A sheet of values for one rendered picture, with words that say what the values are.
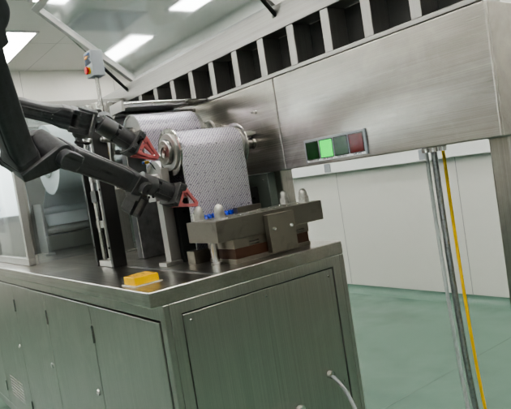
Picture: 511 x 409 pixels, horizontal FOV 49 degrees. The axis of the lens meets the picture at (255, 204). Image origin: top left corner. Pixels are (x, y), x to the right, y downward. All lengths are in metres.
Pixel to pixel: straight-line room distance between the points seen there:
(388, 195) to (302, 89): 2.94
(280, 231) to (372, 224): 3.16
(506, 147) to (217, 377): 0.93
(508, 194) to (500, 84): 0.31
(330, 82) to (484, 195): 2.61
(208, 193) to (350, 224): 3.26
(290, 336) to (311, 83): 0.74
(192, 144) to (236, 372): 0.69
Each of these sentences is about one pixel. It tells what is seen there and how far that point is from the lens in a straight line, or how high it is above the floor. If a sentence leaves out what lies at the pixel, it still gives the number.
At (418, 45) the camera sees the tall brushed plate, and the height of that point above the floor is 1.39.
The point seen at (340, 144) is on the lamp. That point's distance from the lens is 1.65.
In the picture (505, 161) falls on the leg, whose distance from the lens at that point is 1.55.
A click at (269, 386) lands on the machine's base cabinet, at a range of 1.64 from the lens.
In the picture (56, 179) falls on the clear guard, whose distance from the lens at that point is 2.67.
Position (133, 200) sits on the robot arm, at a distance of 1.64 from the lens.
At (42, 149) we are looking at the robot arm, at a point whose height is 1.26.
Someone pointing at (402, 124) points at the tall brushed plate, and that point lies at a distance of 1.51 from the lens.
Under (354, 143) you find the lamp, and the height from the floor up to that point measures 1.18.
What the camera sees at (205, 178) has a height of 1.15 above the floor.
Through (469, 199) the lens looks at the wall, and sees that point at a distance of 4.21.
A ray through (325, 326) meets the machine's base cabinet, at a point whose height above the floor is 0.66.
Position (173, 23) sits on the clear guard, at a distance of 2.25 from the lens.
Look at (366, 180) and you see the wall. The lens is 4.75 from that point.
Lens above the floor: 1.14
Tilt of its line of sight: 3 degrees down
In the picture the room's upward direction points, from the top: 9 degrees counter-clockwise
